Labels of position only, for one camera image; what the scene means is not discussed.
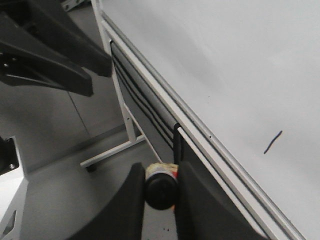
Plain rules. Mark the white metal whiteboard stand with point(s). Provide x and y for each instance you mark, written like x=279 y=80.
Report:
x=131 y=111

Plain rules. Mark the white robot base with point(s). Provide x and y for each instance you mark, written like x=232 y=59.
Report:
x=13 y=189

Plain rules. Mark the white black whiteboard marker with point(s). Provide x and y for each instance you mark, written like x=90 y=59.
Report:
x=161 y=185

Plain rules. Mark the white whiteboard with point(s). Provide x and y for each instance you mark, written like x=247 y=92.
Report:
x=250 y=70

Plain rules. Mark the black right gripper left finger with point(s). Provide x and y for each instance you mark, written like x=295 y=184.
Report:
x=122 y=217

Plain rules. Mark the grey panel with white rail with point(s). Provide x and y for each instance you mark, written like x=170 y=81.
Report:
x=184 y=153

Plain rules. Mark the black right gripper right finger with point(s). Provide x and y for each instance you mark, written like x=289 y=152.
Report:
x=200 y=216

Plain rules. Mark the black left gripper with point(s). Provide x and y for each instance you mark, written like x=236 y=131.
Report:
x=26 y=61

